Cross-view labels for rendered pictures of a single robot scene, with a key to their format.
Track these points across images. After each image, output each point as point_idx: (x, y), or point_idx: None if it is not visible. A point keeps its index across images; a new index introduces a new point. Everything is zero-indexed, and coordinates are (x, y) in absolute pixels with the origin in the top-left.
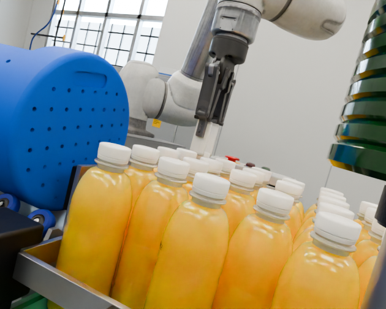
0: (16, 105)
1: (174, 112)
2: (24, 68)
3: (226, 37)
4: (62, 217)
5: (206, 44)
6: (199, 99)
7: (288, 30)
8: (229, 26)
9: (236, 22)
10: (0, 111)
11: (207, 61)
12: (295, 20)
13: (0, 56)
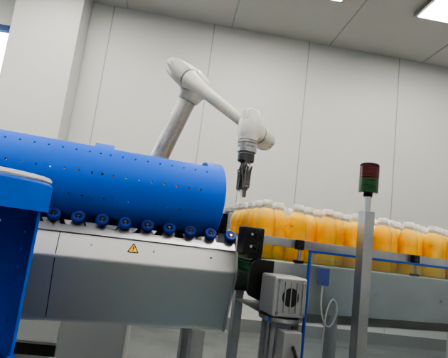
0: (225, 190)
1: None
2: (217, 175)
3: (249, 153)
4: None
5: (173, 140)
6: (245, 180)
7: (258, 147)
8: (250, 149)
9: (253, 148)
10: (218, 192)
11: (171, 151)
12: (264, 144)
13: (200, 170)
